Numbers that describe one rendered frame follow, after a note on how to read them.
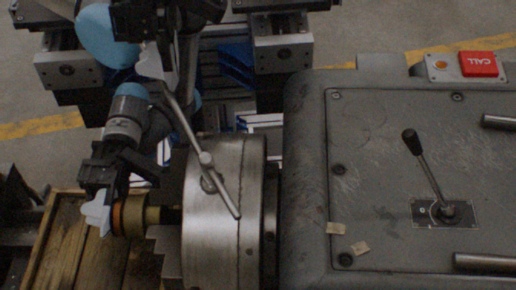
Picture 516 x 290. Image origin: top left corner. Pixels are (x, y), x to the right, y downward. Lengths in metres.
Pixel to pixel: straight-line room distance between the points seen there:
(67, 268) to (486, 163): 0.85
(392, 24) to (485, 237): 2.39
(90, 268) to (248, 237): 0.48
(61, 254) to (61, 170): 1.33
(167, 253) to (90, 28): 0.39
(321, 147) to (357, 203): 0.12
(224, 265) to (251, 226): 0.08
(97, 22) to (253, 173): 0.34
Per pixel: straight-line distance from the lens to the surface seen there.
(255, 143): 0.96
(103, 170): 1.12
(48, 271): 1.30
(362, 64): 1.06
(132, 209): 1.04
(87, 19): 0.96
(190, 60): 1.17
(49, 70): 1.37
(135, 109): 1.21
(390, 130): 0.96
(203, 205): 0.89
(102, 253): 1.28
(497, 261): 0.83
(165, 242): 1.01
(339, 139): 0.93
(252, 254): 0.90
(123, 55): 0.95
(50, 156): 2.68
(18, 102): 2.97
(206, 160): 0.83
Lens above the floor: 1.97
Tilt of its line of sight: 51 degrees down
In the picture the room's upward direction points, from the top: 2 degrees counter-clockwise
